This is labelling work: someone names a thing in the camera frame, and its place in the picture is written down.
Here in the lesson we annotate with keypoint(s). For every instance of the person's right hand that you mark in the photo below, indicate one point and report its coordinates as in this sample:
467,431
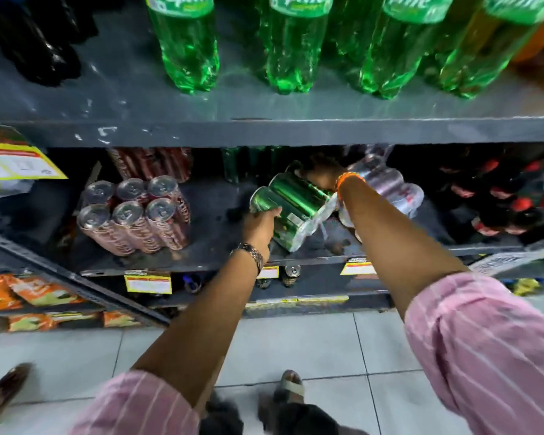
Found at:
324,173

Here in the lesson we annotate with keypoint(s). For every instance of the person's left hand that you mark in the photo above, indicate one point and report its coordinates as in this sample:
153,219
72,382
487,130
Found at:
256,231

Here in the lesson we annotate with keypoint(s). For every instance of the person's left thumb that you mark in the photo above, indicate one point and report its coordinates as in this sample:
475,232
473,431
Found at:
269,212

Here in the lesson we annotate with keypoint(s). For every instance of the person's right fingers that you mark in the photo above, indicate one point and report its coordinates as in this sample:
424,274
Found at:
312,168

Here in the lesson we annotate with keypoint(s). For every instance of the shrink-wrapped pack of green cans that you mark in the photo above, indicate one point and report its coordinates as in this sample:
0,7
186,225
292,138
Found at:
294,206

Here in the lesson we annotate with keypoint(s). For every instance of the person's left forearm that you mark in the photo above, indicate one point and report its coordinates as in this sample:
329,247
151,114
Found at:
204,326

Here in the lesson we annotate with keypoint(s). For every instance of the person's right forearm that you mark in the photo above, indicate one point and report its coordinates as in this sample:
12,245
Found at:
390,240

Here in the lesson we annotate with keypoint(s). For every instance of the silver metal wristwatch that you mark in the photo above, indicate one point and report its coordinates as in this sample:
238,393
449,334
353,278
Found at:
250,254

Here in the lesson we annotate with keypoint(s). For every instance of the row of dark green cans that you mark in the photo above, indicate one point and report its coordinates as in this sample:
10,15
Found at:
249,163

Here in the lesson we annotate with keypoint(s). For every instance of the yellow price tag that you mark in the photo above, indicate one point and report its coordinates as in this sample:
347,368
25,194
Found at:
148,283
268,272
357,267

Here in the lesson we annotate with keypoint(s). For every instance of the dark drink can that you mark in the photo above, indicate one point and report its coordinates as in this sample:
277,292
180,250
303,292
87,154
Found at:
292,274
192,283

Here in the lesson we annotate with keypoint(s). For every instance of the shrink-wrapped pack of silver cans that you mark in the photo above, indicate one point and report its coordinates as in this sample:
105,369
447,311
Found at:
390,185

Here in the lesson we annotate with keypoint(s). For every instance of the green soda bottle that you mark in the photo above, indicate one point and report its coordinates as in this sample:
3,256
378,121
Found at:
294,45
186,45
399,54
485,54
351,31

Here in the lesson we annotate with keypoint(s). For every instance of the shrink-wrapped pack of red cans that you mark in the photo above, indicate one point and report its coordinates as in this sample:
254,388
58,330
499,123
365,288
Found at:
149,163
131,221

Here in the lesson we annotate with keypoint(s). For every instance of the grey metal shelf rack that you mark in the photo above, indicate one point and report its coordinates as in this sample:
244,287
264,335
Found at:
131,104

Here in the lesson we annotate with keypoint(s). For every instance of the row of red-capped cola bottles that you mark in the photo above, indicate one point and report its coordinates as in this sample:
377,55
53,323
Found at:
507,199

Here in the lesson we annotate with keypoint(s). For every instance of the dark trousers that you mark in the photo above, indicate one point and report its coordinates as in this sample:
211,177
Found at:
294,419

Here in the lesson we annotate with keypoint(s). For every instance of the white paper label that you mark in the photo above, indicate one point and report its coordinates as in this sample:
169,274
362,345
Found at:
507,261

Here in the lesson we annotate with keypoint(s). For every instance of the yellow snack packet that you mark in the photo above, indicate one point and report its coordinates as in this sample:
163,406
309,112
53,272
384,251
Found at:
523,286

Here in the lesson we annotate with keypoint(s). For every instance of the pink striped shirt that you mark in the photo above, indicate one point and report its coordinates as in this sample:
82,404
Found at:
480,353

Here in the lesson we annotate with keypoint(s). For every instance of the row of orange snack packets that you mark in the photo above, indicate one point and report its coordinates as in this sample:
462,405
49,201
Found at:
31,292

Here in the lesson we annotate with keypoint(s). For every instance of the orange soda bottle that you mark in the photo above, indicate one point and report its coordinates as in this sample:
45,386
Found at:
541,45

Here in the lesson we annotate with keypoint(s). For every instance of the large yellow shelf sign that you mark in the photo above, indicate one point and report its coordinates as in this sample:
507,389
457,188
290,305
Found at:
13,160

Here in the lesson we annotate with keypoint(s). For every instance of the group of dark cola bottles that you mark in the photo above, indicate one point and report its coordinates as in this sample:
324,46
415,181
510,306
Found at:
31,36

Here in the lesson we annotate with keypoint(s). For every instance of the brown sandal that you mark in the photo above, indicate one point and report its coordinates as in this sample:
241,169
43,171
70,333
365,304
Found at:
4,391

